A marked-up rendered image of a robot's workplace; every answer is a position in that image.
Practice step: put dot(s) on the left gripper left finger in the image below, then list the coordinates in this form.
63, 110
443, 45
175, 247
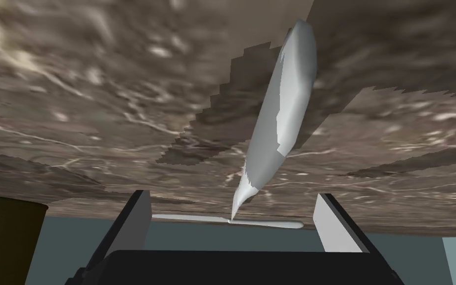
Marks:
131, 227

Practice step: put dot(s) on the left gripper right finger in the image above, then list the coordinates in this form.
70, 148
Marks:
337, 229

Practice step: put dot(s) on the silver knife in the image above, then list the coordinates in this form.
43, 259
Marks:
267, 224

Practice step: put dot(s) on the dark olive cylinder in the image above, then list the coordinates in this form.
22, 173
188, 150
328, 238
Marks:
2, 241

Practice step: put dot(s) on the silver spoon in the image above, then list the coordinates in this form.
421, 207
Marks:
283, 107

